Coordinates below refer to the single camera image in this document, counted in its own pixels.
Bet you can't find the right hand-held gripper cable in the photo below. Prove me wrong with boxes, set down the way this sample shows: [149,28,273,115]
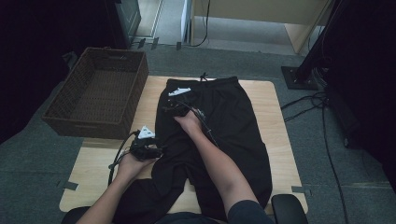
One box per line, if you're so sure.
[186,105,219,147]

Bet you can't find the person's right hand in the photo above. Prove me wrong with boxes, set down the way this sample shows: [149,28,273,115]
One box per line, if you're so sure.
[173,110,204,137]

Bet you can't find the black metal stand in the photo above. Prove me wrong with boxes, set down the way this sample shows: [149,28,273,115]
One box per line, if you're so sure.
[280,0,353,91]

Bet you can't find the white panel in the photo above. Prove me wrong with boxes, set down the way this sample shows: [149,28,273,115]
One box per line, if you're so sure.
[180,0,192,44]

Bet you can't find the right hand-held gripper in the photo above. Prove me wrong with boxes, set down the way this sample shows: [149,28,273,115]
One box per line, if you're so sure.
[162,87,200,118]

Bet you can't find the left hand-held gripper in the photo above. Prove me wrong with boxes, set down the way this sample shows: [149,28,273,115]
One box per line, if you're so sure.
[130,125,164,162]

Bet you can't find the person's left hand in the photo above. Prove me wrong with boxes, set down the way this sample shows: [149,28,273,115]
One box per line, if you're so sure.
[116,152,157,184]

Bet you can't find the dark cabinet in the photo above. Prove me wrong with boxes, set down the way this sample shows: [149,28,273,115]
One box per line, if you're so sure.
[106,0,142,53]

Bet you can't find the brown wicker basket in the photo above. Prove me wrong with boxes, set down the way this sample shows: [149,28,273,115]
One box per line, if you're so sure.
[41,46,149,140]

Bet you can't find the hand-held gripper cable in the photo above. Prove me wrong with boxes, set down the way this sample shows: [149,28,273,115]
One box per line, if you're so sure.
[106,130,140,188]
[186,105,219,147]

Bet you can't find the black hanging cable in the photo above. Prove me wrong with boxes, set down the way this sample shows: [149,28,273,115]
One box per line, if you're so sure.
[190,0,212,48]

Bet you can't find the dark curtain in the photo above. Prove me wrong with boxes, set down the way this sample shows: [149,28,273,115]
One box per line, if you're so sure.
[323,0,396,194]
[0,0,120,145]

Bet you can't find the black chair armrest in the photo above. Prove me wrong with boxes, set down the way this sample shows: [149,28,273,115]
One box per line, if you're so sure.
[271,194,309,224]
[60,205,92,224]

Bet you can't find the left hand-held gripper cable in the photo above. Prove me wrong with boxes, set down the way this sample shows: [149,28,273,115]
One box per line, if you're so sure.
[106,130,140,188]

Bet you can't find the long black floor cable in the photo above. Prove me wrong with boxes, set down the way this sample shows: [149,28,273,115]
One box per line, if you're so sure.
[320,105,349,224]

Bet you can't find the grey floor tape strip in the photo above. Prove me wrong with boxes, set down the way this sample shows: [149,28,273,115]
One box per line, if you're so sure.
[56,180,79,191]
[290,185,313,197]

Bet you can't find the person's dark shirt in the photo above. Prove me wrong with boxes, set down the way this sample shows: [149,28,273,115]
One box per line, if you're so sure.
[155,200,276,224]

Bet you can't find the black pants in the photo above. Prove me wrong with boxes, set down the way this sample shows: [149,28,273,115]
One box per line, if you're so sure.
[111,74,274,224]

